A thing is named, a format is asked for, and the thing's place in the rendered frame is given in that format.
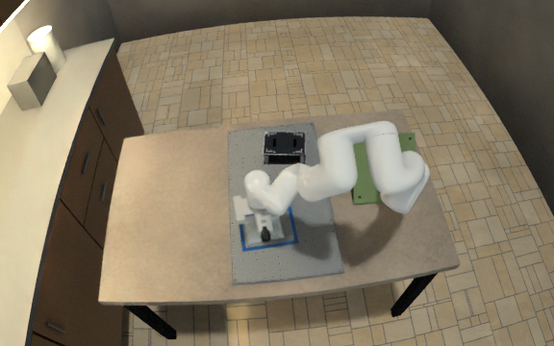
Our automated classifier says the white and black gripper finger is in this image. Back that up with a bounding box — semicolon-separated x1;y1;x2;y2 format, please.
261;226;271;242

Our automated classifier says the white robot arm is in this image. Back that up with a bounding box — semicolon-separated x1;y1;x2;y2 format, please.
234;121;430;225

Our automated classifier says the blue tape rectangle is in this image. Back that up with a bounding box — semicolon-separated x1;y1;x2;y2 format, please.
239;207;299;252

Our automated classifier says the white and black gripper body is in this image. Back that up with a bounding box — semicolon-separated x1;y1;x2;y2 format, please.
254;211;273;232

